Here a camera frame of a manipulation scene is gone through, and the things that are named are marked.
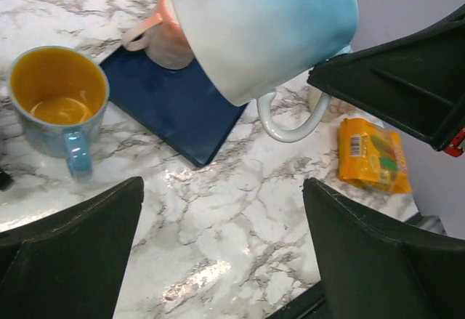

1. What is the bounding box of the dark blue mat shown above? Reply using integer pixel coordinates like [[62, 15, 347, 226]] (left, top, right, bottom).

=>
[[100, 47, 245, 167]]

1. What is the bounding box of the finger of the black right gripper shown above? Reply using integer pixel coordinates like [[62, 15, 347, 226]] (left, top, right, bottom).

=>
[[308, 7, 465, 152]]

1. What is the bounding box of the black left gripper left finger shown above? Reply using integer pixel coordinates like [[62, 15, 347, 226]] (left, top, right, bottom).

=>
[[1, 177, 144, 318]]

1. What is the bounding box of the blue butterfly mug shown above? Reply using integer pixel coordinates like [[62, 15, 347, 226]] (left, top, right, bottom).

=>
[[7, 46, 110, 182]]

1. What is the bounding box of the pink ceramic mug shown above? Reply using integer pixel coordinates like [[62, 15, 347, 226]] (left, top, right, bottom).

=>
[[121, 0, 194, 70]]

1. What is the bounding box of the blue white gradient mug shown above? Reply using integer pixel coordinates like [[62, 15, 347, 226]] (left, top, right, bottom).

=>
[[171, 0, 359, 143]]

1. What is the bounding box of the white pump bottle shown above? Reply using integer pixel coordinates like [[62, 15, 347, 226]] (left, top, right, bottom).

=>
[[307, 86, 337, 123]]

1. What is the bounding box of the aluminium rail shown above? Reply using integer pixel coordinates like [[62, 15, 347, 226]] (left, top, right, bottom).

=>
[[405, 213, 447, 235]]

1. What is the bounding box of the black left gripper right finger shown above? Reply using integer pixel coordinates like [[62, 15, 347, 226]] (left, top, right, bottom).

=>
[[303, 178, 464, 318]]

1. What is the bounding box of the orange snack bag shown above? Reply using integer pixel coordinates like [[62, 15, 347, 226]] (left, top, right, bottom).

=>
[[338, 118, 412, 194]]

